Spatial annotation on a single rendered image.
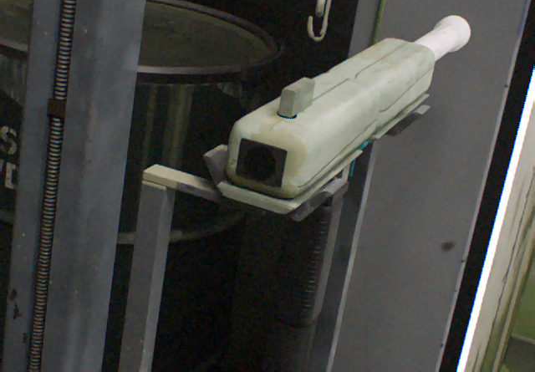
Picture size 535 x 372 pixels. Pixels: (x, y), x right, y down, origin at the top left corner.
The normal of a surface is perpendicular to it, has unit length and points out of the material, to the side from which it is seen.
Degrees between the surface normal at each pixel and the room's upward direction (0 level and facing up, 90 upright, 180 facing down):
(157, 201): 90
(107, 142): 90
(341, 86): 0
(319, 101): 0
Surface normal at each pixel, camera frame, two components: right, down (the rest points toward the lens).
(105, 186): 0.91, 0.27
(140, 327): -0.37, 0.26
